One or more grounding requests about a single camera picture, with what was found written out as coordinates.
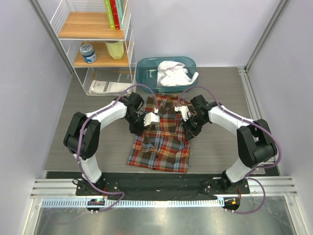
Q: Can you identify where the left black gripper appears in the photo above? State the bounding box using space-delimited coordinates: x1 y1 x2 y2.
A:
125 113 150 136

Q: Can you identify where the grey white booklet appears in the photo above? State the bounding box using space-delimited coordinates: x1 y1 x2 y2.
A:
89 71 133 95

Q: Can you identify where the white slotted cable duct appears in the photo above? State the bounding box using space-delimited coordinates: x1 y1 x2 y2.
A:
41 197 224 209

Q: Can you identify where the teal plastic basin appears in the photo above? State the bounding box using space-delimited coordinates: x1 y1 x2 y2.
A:
135 56 199 93

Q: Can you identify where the plaid flannel long sleeve shirt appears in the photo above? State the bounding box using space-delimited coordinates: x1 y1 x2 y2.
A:
127 94 190 173

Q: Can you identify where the red book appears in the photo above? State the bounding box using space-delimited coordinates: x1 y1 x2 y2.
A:
110 0 120 30

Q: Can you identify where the blue white jar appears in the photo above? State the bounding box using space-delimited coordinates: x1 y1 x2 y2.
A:
80 44 97 64

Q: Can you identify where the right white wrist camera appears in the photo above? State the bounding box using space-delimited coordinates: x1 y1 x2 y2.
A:
174 106 190 121

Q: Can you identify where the teal book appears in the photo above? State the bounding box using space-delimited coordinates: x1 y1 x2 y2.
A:
115 0 124 25

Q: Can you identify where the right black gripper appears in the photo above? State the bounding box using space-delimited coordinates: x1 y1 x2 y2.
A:
180 115 208 141

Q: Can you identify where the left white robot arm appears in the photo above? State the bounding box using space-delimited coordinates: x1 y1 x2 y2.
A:
63 93 145 195

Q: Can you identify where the yellow plastic container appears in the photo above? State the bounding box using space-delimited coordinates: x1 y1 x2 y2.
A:
105 41 124 60

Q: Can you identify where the white long sleeve shirt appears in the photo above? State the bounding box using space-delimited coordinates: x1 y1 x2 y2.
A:
156 61 199 87

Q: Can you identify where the white wire wooden shelf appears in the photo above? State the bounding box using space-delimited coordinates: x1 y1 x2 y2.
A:
50 0 136 96

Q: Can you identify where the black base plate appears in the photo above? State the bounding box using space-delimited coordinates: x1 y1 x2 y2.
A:
73 172 250 198

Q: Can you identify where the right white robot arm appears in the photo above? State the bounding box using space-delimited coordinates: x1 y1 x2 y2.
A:
175 95 278 193

